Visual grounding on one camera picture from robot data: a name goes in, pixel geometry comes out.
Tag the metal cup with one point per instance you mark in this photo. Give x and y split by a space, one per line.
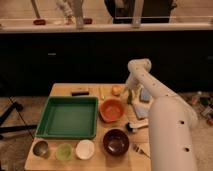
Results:
41 149

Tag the yellow-green stick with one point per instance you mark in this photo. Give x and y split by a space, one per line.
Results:
101 93

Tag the grey-blue folded cloth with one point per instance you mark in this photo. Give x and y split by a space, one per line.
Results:
140 111

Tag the white small bowl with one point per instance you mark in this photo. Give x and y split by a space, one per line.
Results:
85 149

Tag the blue sponge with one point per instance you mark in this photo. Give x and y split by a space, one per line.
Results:
144 96

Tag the dark purple bowl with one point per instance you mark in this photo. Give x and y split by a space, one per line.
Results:
116 142

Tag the green pepper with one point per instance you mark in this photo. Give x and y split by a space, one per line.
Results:
129 97

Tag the wooden table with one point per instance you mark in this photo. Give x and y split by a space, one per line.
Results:
101 160

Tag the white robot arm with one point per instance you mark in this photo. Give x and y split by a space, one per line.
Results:
170 119

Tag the orange bowl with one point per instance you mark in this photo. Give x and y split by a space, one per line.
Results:
111 110

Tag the metal fork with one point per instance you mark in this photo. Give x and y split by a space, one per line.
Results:
139 150

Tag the orange round fruit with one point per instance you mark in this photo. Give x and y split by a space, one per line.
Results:
116 90

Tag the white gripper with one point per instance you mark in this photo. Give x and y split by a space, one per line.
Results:
132 83

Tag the green plastic tray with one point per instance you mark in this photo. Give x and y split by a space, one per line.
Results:
68 118

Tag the black tripod stand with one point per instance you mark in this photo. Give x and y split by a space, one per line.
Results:
10 119

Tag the light green cup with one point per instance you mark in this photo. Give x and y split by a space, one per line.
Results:
63 152

